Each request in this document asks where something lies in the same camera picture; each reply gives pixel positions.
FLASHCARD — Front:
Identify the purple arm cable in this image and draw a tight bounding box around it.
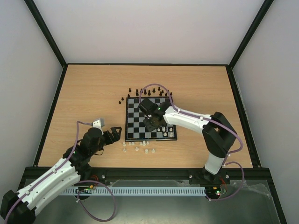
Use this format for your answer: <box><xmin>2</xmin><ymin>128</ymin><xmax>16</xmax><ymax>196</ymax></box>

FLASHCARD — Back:
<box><xmin>3</xmin><ymin>120</ymin><xmax>117</xmax><ymax>221</ymax></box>
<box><xmin>138</xmin><ymin>83</ymin><xmax>245</xmax><ymax>201</ymax></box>

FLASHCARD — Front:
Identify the black frame post right rear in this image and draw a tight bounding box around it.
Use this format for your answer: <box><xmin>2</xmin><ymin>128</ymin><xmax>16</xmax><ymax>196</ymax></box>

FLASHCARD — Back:
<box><xmin>228</xmin><ymin>0</ymin><xmax>274</xmax><ymax>70</ymax></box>

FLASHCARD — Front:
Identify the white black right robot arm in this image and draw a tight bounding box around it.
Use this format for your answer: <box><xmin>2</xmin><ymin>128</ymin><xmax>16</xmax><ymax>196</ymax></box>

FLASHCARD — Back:
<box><xmin>138</xmin><ymin>98</ymin><xmax>240</xmax><ymax>183</ymax></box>

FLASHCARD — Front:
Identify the black frame post left rear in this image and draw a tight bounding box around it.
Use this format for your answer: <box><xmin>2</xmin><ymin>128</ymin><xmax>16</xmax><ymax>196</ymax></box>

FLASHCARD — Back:
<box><xmin>24</xmin><ymin>0</ymin><xmax>67</xmax><ymax>68</ymax></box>

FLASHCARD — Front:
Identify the white slotted cable duct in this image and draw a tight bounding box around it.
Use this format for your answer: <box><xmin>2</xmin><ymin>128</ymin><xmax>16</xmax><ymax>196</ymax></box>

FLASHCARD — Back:
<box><xmin>61</xmin><ymin>187</ymin><xmax>206</xmax><ymax>196</ymax></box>

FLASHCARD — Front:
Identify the black frame post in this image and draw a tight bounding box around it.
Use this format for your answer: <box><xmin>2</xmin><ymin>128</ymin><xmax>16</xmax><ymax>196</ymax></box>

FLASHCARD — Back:
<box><xmin>228</xmin><ymin>0</ymin><xmax>274</xmax><ymax>70</ymax></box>
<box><xmin>24</xmin><ymin>0</ymin><xmax>67</xmax><ymax>68</ymax></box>

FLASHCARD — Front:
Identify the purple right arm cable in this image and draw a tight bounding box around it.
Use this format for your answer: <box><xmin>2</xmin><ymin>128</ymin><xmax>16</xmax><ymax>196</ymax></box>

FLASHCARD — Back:
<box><xmin>138</xmin><ymin>83</ymin><xmax>245</xmax><ymax>201</ymax></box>

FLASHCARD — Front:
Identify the black front frame rail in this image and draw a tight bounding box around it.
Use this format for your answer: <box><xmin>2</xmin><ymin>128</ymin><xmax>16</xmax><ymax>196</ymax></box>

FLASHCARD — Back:
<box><xmin>19</xmin><ymin>167</ymin><xmax>273</xmax><ymax>189</ymax></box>

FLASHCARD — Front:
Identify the black white chessboard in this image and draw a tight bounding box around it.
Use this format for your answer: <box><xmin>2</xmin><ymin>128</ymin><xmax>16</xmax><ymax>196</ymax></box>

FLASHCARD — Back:
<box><xmin>124</xmin><ymin>97</ymin><xmax>178</xmax><ymax>142</ymax></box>

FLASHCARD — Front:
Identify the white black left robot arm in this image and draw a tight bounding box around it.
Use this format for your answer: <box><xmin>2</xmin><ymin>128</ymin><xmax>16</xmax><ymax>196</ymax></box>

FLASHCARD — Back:
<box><xmin>0</xmin><ymin>127</ymin><xmax>122</xmax><ymax>224</ymax></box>

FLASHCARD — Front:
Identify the black chess piece row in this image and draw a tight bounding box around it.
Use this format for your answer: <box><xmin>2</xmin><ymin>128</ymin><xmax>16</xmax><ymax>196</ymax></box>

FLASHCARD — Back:
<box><xmin>127</xmin><ymin>86</ymin><xmax>173</xmax><ymax>98</ymax></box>

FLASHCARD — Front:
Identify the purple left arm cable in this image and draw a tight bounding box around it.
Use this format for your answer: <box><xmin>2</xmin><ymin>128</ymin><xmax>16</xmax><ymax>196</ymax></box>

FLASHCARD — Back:
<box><xmin>3</xmin><ymin>120</ymin><xmax>117</xmax><ymax>221</ymax></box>

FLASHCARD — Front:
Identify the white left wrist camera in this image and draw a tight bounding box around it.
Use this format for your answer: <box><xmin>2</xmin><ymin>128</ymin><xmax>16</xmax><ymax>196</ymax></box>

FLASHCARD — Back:
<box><xmin>93</xmin><ymin>118</ymin><xmax>105</xmax><ymax>129</ymax></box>

